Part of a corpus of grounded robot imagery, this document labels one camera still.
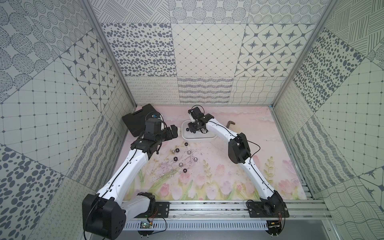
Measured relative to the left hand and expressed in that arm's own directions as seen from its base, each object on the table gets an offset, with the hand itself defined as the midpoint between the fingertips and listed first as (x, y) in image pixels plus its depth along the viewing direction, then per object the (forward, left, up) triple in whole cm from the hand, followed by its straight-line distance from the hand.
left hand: (169, 126), depth 80 cm
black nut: (-2, -2, -22) cm, 22 cm away
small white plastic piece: (+9, -3, -17) cm, 20 cm away
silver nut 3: (-3, -10, -23) cm, 25 cm away
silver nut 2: (-12, -5, -23) cm, 26 cm away
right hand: (+15, -12, -20) cm, 28 cm away
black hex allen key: (+22, -39, -23) cm, 50 cm away
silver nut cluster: (-8, -14, -23) cm, 29 cm away
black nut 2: (-8, -2, -23) cm, 24 cm away
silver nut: (-3, 0, -22) cm, 23 cm away
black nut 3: (+2, -8, -22) cm, 23 cm away
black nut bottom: (-15, -8, -23) cm, 29 cm away
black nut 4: (+13, -8, -20) cm, 26 cm away
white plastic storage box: (+10, -7, -21) cm, 24 cm away
